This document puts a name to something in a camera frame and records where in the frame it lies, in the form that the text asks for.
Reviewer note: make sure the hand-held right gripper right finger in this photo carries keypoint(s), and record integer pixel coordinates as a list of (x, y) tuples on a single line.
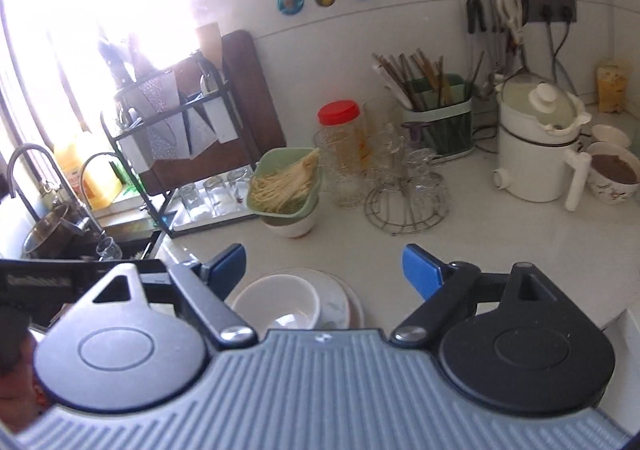
[(422, 270)]

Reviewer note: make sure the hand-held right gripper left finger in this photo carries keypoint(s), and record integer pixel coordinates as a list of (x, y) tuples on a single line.
[(225, 270)]

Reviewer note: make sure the white ceramic bowl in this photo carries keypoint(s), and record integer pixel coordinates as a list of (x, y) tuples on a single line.
[(270, 297)]

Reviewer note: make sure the pink flower print plate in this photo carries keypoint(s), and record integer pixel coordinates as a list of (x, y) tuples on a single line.
[(358, 312)]

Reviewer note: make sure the brown rim leaf print plate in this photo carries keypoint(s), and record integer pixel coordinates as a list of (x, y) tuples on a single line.
[(334, 302)]

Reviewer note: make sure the person's left hand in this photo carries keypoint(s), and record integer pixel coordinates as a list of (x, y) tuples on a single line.
[(20, 402)]

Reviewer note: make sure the white drip tray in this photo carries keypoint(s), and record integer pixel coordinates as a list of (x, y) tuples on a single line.
[(220, 222)]

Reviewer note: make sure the metal pot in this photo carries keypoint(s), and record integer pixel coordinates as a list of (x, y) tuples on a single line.
[(50, 230)]

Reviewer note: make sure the black dish rack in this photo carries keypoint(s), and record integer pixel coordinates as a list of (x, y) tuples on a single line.
[(169, 230)]

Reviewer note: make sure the clear drinking glass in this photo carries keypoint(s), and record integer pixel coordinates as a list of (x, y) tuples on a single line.
[(190, 200), (239, 185), (214, 195)]

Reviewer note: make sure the crystal wine glass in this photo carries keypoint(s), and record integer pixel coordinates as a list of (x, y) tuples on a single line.
[(107, 247)]

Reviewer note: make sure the white bowl with red foot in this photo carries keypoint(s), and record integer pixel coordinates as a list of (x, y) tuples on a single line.
[(295, 227)]

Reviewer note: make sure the black kitchen sink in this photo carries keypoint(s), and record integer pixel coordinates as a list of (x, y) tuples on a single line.
[(135, 235)]

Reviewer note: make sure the dry noodles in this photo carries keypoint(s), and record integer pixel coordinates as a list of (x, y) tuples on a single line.
[(280, 187)]

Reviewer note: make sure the green colander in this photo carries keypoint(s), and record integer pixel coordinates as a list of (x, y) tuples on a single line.
[(265, 165)]

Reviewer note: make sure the tall steel faucet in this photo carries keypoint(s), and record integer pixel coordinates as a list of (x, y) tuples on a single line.
[(60, 180)]

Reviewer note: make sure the small steel faucet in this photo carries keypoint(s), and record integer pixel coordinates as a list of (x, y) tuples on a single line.
[(84, 180)]

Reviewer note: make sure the yellow oil bottle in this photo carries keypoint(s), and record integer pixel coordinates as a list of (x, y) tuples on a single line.
[(100, 185)]

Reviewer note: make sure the green white chopstick holder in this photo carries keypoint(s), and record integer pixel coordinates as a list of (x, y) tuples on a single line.
[(450, 140)]

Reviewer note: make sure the green detergent bottle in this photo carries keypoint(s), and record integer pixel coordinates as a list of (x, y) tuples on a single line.
[(126, 180)]

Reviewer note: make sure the grey board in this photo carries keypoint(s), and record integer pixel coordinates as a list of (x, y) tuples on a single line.
[(197, 132)]

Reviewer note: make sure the white electric pot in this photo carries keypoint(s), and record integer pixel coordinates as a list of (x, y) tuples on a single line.
[(530, 165)]

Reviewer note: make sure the brown wooden cutting board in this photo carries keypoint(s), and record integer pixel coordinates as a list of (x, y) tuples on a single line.
[(250, 95)]

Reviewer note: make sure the red lid plastic jar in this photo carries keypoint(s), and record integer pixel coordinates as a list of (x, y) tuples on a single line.
[(340, 112)]

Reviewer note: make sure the silver patterned board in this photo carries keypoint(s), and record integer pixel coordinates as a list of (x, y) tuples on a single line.
[(160, 100)]

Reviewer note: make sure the bundle of chopsticks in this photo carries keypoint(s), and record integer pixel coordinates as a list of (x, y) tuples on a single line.
[(410, 80)]

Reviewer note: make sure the floral print mug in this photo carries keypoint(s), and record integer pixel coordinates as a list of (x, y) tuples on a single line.
[(612, 190)]

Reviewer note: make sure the wooden spatula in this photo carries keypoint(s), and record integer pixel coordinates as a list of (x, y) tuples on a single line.
[(210, 42)]

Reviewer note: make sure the small white dish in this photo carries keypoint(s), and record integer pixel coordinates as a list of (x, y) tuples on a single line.
[(610, 135)]

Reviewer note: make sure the yellow packet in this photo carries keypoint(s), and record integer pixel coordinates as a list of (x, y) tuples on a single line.
[(614, 87)]

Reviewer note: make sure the blue pipe flange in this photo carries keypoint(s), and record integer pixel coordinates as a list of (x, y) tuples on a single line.
[(290, 2)]

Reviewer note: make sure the dark wall socket strip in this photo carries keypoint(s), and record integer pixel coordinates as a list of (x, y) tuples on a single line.
[(550, 0)]

